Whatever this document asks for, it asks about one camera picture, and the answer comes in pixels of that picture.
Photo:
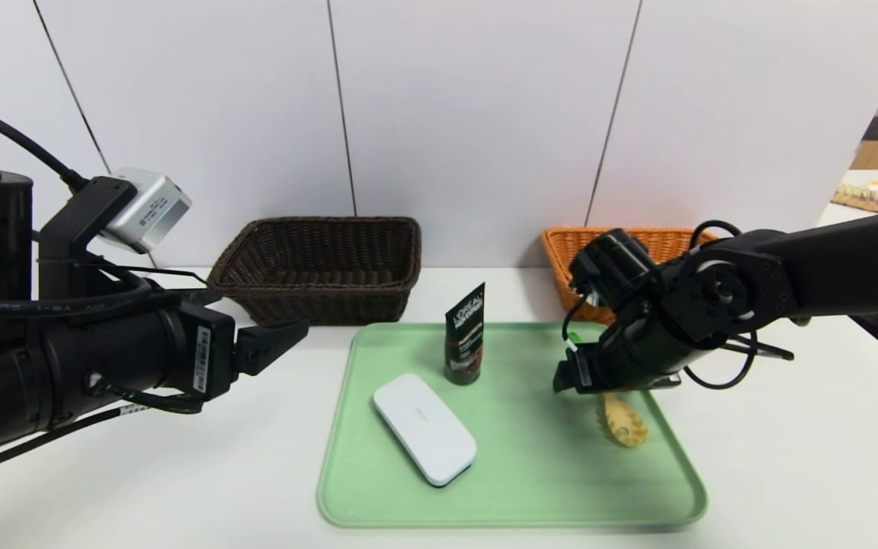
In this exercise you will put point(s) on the black left camera bracket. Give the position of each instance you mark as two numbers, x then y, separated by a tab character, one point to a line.
77	221

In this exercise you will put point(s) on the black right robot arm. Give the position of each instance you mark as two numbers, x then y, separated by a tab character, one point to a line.
828	274

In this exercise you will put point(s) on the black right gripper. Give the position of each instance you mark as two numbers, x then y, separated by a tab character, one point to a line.
578	371

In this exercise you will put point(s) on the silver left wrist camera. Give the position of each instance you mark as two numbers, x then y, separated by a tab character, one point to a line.
145	213

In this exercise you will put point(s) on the dark brown wicker basket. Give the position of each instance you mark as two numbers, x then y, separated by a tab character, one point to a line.
317	305

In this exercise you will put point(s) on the light green plastic tray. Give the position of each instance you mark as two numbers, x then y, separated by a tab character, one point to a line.
530	457

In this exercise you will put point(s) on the orange wicker basket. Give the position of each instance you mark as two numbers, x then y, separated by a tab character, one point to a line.
668	242

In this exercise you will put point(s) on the white side table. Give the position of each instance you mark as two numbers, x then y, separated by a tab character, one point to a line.
854	177

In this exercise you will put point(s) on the white oblong plastic case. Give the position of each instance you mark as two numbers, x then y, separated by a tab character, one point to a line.
424	427

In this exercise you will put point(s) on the black cosmetic tube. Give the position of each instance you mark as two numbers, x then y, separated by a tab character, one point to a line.
463	343

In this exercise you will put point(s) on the wooden tray with round pieces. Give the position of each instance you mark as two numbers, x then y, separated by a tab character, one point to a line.
862	200

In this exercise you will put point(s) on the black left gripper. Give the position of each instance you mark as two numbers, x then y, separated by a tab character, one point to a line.
207	353

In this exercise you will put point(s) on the small black box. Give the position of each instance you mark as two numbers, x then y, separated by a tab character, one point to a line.
873	130

